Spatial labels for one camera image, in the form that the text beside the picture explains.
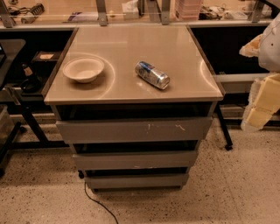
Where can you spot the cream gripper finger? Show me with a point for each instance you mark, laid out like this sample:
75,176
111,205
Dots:
264,102
251,49

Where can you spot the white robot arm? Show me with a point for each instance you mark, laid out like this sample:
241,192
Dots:
264,95

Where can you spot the grey top drawer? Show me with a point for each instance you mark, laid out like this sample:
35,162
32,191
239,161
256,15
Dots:
134,130

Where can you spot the grey drawer cabinet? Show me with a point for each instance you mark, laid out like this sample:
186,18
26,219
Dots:
119,93

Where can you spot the pink stacked trays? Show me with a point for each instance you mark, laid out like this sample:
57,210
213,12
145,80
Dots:
187,10

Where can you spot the silver blue soda can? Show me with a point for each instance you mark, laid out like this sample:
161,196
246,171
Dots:
152,75

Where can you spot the white tissue box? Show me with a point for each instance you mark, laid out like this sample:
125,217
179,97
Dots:
130,10

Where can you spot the white paper bowl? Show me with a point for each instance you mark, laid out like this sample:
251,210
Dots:
83,70

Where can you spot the black coiled tool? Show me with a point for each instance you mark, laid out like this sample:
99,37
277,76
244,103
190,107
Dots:
33,13

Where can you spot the dark bottle on shelf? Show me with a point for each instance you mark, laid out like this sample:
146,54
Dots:
31,83

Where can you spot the grey right bench frame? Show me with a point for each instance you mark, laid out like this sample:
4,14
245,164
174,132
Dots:
248,96

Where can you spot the black side table frame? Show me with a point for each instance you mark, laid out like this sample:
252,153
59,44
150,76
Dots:
15,112

